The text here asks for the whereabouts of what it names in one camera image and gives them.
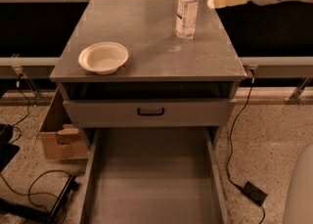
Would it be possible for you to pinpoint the black power adapter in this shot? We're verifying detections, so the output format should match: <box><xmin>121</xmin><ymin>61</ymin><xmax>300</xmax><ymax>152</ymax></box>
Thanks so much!
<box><xmin>243</xmin><ymin>181</ymin><xmax>267</xmax><ymax>206</ymax></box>

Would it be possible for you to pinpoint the clear plastic water bottle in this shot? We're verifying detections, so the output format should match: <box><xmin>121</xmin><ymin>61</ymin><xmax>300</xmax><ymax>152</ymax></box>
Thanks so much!
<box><xmin>176</xmin><ymin>0</ymin><xmax>199</xmax><ymax>38</ymax></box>

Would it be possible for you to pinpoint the black metal stand base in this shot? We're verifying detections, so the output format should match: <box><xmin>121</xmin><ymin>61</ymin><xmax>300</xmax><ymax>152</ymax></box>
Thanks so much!
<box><xmin>0</xmin><ymin>170</ymin><xmax>78</xmax><ymax>224</ymax></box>

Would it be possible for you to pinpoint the black equipment left edge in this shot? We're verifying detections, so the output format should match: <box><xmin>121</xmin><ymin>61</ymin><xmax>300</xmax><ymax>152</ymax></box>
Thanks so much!
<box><xmin>0</xmin><ymin>124</ymin><xmax>20</xmax><ymax>172</ymax></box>

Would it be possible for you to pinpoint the black power cable right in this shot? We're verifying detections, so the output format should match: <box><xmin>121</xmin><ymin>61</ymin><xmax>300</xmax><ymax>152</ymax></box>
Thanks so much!
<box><xmin>226</xmin><ymin>68</ymin><xmax>266</xmax><ymax>224</ymax></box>

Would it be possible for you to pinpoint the brown cardboard box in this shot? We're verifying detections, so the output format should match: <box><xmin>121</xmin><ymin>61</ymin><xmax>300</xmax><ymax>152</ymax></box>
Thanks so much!
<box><xmin>39</xmin><ymin>90</ymin><xmax>89</xmax><ymax>159</ymax></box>

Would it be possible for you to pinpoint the grey drawer cabinet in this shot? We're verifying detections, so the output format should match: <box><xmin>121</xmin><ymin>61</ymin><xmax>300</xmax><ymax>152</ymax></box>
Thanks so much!
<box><xmin>51</xmin><ymin>0</ymin><xmax>246</xmax><ymax>143</ymax></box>

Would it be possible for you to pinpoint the closed grey upper drawer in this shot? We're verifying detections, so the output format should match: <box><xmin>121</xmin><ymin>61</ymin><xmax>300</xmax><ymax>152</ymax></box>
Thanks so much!
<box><xmin>64</xmin><ymin>99</ymin><xmax>235</xmax><ymax>128</ymax></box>

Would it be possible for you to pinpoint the black drawer handle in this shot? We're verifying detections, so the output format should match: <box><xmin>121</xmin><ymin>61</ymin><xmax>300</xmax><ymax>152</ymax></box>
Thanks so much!
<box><xmin>137</xmin><ymin>108</ymin><xmax>165</xmax><ymax>116</ymax></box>

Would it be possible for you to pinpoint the black cable on floor left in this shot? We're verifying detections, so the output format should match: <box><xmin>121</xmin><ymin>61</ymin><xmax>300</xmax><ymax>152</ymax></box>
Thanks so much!
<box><xmin>0</xmin><ymin>169</ymin><xmax>74</xmax><ymax>224</ymax></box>

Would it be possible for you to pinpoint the open grey bottom drawer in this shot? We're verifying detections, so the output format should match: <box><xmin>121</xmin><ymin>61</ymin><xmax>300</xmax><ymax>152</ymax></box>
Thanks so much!
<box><xmin>78</xmin><ymin>127</ymin><xmax>230</xmax><ymax>224</ymax></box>

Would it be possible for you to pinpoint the white paper bowl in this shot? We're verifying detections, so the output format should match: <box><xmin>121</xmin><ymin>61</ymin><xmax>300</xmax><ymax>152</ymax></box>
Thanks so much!
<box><xmin>78</xmin><ymin>42</ymin><xmax>129</xmax><ymax>75</ymax></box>

